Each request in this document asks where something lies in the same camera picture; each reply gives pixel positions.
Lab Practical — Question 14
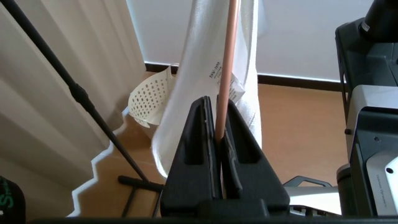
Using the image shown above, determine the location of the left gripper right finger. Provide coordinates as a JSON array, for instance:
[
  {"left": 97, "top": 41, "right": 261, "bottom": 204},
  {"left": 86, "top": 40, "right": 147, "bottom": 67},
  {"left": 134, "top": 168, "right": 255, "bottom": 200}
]
[{"left": 217, "top": 98, "right": 290, "bottom": 218}]

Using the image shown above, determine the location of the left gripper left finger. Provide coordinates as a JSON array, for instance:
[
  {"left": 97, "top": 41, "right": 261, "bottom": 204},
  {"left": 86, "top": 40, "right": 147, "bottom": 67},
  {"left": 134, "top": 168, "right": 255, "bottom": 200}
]
[{"left": 160, "top": 95, "right": 223, "bottom": 218}]

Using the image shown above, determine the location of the white printed t-shirt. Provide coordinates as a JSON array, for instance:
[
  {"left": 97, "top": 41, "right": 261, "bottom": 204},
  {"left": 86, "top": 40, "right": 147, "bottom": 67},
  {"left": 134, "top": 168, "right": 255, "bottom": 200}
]
[{"left": 151, "top": 0, "right": 269, "bottom": 179}]

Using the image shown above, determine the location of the pink clothes hanger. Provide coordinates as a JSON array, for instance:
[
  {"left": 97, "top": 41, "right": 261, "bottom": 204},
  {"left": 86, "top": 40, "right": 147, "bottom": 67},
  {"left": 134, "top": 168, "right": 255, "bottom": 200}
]
[{"left": 214, "top": 0, "right": 241, "bottom": 142}]

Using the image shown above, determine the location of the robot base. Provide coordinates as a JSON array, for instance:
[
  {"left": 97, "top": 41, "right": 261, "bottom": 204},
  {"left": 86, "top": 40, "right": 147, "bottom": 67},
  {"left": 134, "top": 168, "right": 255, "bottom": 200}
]
[{"left": 281, "top": 0, "right": 398, "bottom": 218}]

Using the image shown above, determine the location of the white laundry basket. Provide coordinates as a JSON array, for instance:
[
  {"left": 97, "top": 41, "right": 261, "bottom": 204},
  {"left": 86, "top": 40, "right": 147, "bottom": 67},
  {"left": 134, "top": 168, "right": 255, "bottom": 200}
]
[{"left": 127, "top": 63, "right": 181, "bottom": 129}]

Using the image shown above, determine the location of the black clothes rack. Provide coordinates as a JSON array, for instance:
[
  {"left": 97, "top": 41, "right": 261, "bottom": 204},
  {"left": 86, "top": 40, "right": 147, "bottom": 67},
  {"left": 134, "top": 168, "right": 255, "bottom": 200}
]
[{"left": 0, "top": 0, "right": 165, "bottom": 218}]

